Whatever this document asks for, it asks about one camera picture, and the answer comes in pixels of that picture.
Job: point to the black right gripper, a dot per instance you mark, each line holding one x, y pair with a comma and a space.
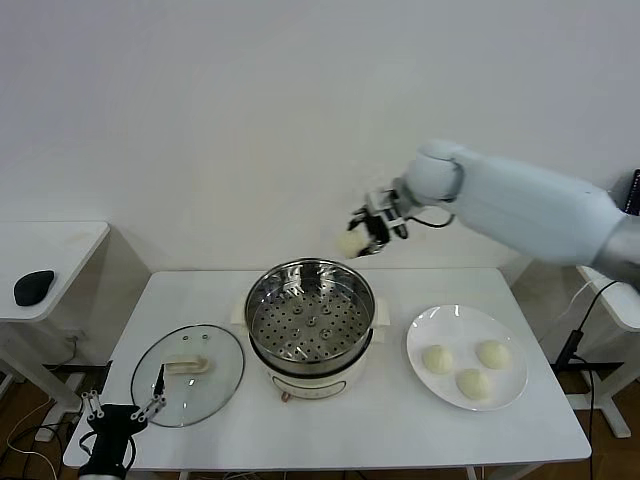
382, 230

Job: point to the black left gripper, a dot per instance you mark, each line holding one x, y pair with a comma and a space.
112, 430

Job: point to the white steamed baozi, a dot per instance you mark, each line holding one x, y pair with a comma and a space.
437, 359
474, 385
494, 354
350, 243

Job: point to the glass pot lid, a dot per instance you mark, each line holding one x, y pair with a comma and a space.
220, 350

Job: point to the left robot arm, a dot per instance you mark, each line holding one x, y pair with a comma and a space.
102, 474

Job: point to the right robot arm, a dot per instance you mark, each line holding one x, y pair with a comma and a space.
525, 200

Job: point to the steel steamer basket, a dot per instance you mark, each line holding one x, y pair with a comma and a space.
310, 320

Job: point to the white floor power strip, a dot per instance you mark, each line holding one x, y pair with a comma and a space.
45, 434

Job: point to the white round plate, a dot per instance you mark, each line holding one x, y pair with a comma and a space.
462, 330

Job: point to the black computer mouse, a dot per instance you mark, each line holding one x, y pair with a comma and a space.
34, 287

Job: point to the white electric cooker base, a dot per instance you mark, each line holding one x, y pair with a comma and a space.
310, 385

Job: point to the white side table with mouse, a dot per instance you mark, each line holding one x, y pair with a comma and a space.
50, 245

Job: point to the white side table with laptop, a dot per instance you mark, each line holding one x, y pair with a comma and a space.
625, 310

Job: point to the black laptop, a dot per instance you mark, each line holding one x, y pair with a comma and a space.
635, 190

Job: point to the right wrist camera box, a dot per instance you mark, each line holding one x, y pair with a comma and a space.
382, 206

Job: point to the white wall socket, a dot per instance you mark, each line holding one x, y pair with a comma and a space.
75, 334

